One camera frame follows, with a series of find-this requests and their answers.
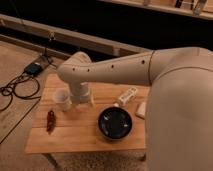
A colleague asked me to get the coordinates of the dried red chili pepper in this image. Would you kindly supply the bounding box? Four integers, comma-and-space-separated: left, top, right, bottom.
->
46, 110, 56, 133

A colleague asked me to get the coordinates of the translucent white cup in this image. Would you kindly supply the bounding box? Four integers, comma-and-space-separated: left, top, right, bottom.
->
52, 89, 71, 111

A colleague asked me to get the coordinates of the black floor cables left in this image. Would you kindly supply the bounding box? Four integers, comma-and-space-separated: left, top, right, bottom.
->
0, 73, 42, 113

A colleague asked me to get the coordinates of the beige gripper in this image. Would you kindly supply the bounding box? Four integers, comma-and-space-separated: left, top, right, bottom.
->
69, 82, 93, 105

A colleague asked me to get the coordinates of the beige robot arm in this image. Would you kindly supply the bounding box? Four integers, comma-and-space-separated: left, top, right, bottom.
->
58, 47, 213, 171

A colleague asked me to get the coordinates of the dark ceramic bowl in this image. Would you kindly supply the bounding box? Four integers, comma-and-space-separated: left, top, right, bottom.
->
98, 107, 132, 140

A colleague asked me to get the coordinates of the wooden table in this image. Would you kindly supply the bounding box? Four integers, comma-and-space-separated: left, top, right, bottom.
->
25, 74, 149, 154

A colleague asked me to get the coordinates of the black power adapter box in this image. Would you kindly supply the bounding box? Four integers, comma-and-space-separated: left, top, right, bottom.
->
24, 63, 43, 76

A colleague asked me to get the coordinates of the white block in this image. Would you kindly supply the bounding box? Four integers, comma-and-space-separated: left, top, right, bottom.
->
136, 102, 146, 119

